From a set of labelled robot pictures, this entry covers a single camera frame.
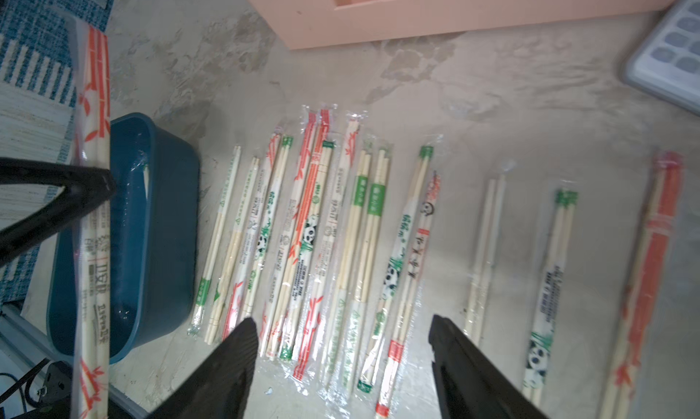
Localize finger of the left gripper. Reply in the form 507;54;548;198
1;158;117;265

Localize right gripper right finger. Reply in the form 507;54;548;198
428;314;546;419

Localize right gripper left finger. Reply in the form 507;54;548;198
149;318;259;419

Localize small green text chopsticks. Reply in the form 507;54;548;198
187;145;242;336

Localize teal plastic storage tray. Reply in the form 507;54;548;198
46;111;202;365

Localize red bamboo chopsticks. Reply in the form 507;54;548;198
67;16;111;418

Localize red striped chopsticks pair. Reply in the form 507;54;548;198
599;151;684;418

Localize plain chopsticks pair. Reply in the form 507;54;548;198
464;158;516;347

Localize green panda chopsticks pair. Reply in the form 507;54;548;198
521;188;578;407

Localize red panda chopsticks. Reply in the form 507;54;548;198
375;171;441;418

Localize green bamboo chopsticks pair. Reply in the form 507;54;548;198
204;156;260;345

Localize green band chopsticks pair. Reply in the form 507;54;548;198
222;126;293;338

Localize red leaf chopsticks in tray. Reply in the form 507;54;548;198
293;111;366;385

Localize red striped chopsticks in tray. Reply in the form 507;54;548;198
260;105;332;359

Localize pink desk file organizer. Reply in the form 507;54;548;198
247;0;676;49

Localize white grey calculator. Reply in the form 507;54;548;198
623;0;699;114

